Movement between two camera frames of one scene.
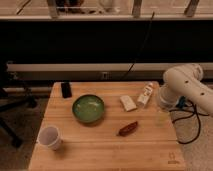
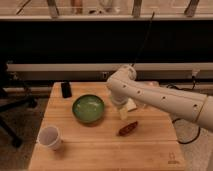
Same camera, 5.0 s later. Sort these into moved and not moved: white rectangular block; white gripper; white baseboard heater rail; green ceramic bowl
Moved: white gripper
Not moved: green ceramic bowl; white baseboard heater rail; white rectangular block
